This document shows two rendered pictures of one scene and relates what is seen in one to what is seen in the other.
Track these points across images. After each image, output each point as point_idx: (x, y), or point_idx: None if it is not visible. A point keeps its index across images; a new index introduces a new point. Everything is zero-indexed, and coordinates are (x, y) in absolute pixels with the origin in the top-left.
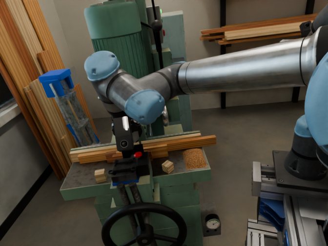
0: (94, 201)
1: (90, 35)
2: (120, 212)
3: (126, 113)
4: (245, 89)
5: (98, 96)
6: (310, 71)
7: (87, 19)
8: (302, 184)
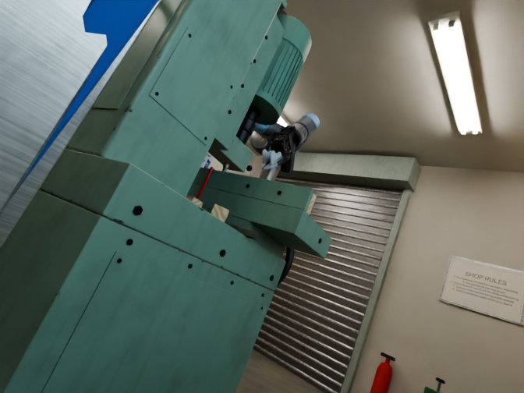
0: (283, 260)
1: (304, 59)
2: None
3: (300, 149)
4: (263, 143)
5: (309, 135)
6: (266, 143)
7: (309, 51)
8: None
